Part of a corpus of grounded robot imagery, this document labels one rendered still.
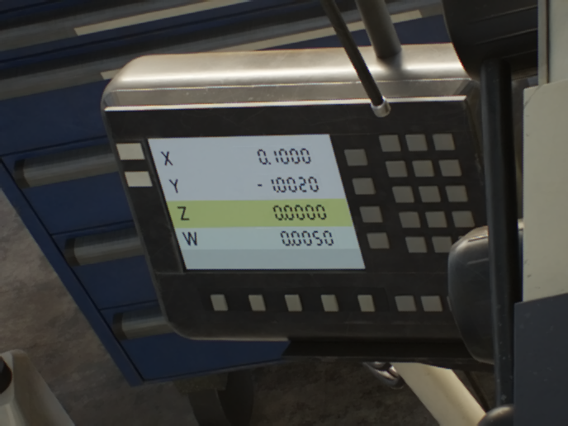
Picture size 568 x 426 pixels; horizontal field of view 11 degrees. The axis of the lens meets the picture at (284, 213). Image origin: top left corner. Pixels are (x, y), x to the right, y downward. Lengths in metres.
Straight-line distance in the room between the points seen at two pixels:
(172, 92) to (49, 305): 1.87
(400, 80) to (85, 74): 1.13
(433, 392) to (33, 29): 0.95
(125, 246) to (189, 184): 1.20
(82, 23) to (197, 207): 0.95
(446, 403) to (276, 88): 0.35
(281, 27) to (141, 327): 0.55
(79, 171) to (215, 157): 1.14
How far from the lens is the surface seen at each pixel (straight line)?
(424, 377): 2.45
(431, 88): 2.18
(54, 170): 3.42
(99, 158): 3.40
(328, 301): 2.30
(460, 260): 1.45
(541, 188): 1.23
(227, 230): 2.31
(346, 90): 2.21
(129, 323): 3.61
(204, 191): 2.30
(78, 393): 4.01
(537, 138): 1.25
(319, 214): 2.27
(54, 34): 3.25
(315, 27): 3.19
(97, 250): 3.51
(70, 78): 3.30
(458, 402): 2.45
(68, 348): 4.07
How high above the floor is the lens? 2.74
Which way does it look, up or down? 42 degrees down
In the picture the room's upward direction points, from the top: 29 degrees counter-clockwise
